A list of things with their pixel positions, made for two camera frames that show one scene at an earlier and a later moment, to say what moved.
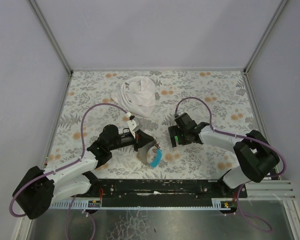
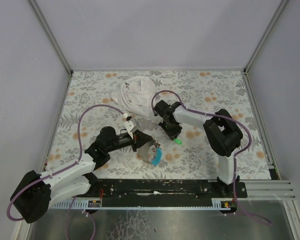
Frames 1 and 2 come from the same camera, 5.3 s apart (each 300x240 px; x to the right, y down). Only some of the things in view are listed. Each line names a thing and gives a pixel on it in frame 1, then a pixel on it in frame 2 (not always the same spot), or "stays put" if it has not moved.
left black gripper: (137, 140) stays put
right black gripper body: (175, 135) to (171, 129)
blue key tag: (155, 163) stays put
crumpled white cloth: (136, 95) stays put
